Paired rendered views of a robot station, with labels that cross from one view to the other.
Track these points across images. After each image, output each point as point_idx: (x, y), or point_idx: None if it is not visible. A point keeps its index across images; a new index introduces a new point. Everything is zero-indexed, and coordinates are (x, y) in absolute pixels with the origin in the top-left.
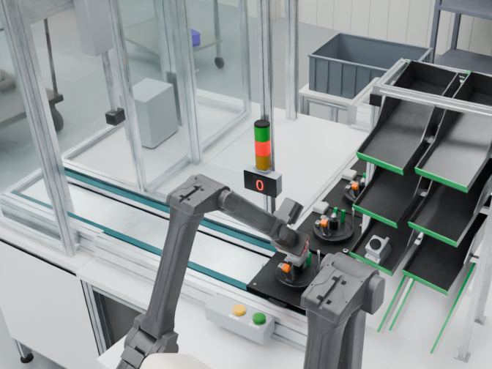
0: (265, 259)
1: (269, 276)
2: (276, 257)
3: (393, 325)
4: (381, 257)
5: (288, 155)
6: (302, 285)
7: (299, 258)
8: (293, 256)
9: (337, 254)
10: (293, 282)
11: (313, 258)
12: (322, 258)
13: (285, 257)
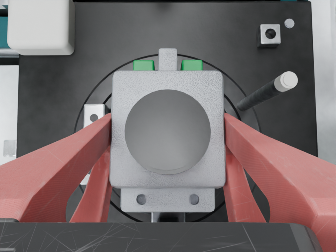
0: (0, 77)
1: (66, 209)
2: (36, 92)
3: None
4: None
5: None
6: (225, 217)
7: (212, 203)
8: (168, 203)
9: None
10: (187, 220)
11: (171, 23)
12: (201, 6)
13: (70, 73)
